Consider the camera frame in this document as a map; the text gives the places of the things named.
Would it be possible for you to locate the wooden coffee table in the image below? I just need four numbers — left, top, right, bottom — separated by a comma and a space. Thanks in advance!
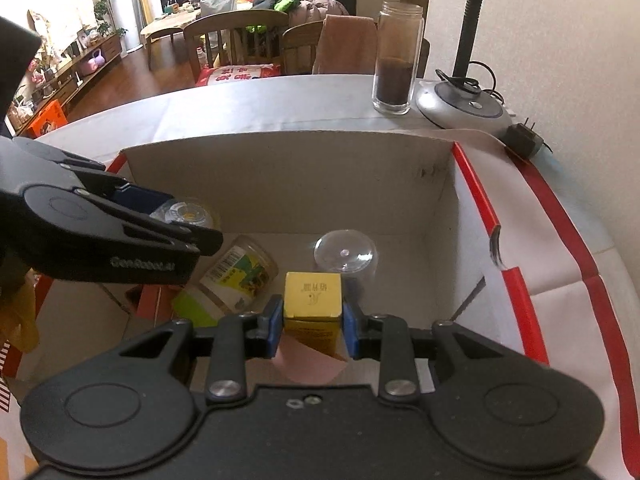
139, 7, 211, 68

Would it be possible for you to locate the black power plug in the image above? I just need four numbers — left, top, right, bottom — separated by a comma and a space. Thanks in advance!
502, 120, 551, 161

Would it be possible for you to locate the grey desk lamp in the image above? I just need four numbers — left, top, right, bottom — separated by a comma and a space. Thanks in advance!
416, 0, 516, 131

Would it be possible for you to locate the translucent plastic bag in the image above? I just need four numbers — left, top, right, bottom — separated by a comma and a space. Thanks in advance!
200, 0, 240, 16

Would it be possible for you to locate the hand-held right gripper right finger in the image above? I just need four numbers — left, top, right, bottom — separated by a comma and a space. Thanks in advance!
341, 296, 523, 405

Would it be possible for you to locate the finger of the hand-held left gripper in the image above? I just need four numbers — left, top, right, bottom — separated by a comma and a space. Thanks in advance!
75, 187, 224, 257
10, 136, 175, 219

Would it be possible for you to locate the glass jar of brown powder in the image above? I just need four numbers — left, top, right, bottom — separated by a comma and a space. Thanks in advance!
372, 1, 425, 116

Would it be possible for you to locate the small yellow box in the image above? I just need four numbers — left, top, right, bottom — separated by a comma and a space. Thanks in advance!
283, 271, 344, 356

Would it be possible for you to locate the pink heart-shaped dish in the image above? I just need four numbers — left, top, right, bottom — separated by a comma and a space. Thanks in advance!
275, 335, 348, 386

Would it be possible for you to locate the red and white rice bag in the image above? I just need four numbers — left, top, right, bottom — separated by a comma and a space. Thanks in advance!
195, 62, 283, 88

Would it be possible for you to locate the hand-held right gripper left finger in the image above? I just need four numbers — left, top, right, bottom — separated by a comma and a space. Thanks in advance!
115, 295, 286, 405

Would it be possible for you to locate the wooden dining chair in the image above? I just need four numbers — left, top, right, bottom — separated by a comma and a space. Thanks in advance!
282, 20, 431, 78
183, 9, 291, 88

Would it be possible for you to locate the glass jar with green lid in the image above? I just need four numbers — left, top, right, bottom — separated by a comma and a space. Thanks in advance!
171, 235, 279, 328

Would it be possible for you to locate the wooden television cabinet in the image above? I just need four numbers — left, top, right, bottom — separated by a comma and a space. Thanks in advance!
10, 35, 123, 116

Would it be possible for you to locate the red cardboard box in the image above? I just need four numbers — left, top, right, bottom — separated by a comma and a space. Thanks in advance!
15, 130, 551, 396

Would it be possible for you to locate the black lamp cable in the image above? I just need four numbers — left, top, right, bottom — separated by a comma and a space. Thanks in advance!
435, 61, 506, 106

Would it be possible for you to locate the person's left hand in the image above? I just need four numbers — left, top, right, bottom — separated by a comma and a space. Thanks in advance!
0, 269, 42, 354

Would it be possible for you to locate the small clear jar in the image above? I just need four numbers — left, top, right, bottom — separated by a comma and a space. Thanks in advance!
150, 197, 221, 233
313, 230, 379, 286

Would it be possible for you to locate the pink towel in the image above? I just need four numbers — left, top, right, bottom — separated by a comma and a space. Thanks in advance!
312, 15, 378, 76

